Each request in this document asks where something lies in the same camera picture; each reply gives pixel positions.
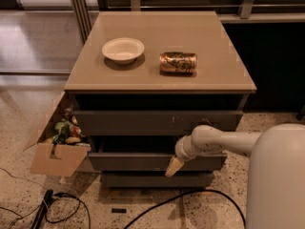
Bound grey top drawer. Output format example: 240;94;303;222
75;111;243;136

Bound thin grey floor wire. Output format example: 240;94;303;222
0;167;46;229

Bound black power strip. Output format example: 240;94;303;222
30;190;53;229

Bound metal railing frame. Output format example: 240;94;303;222
71;0;305;38

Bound white paper bowl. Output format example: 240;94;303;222
102;37;145;64

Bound grey bottom drawer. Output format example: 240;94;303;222
101;172;214;188

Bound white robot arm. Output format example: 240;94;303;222
165;124;305;229

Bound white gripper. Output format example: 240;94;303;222
165;135;198;177

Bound black floor cable left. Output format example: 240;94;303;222
43;192;92;229

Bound grey drawer cabinet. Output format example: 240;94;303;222
65;11;256;173

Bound small black floor object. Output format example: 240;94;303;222
112;208;127;214

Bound cardboard box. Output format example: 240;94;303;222
24;92;95;177

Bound snack packets in box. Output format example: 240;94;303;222
44;107;90;147

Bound grey drawer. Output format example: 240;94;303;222
101;172;214;188
87;135;228;173
75;111;243;136

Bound gold drink can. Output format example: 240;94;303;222
159;52;197;74

